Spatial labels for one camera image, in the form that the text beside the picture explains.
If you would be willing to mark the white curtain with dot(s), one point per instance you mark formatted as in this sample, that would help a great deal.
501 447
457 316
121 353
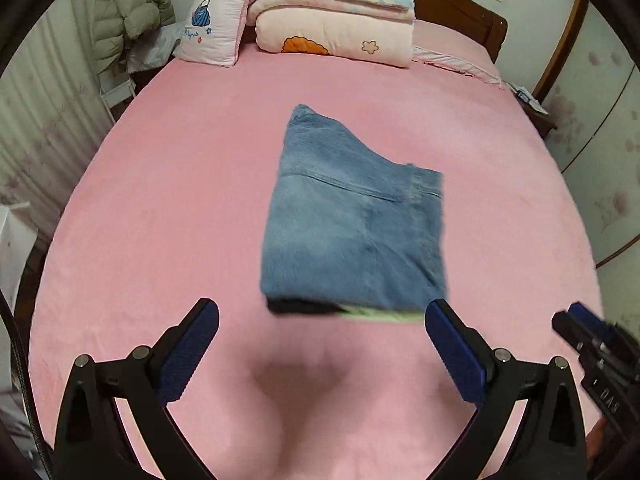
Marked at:
53 119

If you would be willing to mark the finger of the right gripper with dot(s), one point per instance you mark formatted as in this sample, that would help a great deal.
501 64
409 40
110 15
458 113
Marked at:
571 330
592 322

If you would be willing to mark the sliding wardrobe door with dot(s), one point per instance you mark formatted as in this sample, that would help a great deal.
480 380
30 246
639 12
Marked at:
594 104

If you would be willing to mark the pink pillow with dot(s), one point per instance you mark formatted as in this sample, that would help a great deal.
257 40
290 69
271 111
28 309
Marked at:
445 48

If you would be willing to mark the pink bed sheet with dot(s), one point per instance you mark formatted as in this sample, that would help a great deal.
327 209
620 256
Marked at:
173 208

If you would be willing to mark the blue denim jeans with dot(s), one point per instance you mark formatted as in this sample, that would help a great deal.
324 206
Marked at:
348 228

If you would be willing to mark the dark wooden headboard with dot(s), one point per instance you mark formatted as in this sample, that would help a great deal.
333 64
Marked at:
465 16

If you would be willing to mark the white pink square cushion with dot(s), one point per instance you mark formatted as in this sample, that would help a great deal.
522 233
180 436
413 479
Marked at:
213 32

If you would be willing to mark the dark wooden nightstand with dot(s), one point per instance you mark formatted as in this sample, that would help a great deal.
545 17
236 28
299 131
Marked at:
537 115

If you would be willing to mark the light green black garment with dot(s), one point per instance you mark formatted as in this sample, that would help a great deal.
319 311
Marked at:
350 312

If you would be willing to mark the papers on nightstand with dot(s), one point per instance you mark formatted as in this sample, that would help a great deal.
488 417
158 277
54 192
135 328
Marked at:
525 97

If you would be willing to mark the beige puffer jacket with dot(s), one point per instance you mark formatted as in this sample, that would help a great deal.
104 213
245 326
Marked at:
116 24

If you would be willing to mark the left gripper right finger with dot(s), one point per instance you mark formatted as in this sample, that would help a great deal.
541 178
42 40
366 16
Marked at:
550 442

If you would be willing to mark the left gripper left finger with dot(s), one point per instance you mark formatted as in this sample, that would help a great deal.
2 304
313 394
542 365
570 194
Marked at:
91 441

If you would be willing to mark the folded pink cartoon quilt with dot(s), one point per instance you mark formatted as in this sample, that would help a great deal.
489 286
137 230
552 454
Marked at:
345 28

